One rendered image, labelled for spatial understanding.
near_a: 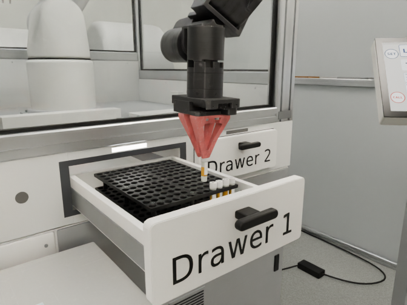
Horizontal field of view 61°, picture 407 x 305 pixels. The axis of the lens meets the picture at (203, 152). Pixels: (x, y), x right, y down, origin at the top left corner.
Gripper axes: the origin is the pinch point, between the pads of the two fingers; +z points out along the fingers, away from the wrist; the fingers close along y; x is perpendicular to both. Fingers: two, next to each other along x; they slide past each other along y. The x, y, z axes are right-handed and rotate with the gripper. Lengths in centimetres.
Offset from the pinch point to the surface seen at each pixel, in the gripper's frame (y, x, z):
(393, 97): -6, 76, -6
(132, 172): -16.4, -5.1, 6.8
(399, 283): -3, 96, 64
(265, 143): -21.7, 38.1, 7.1
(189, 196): 1.5, -3.8, 6.5
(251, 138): -21.5, 32.3, 4.8
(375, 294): -24, 127, 95
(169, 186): -5.0, -3.6, 6.8
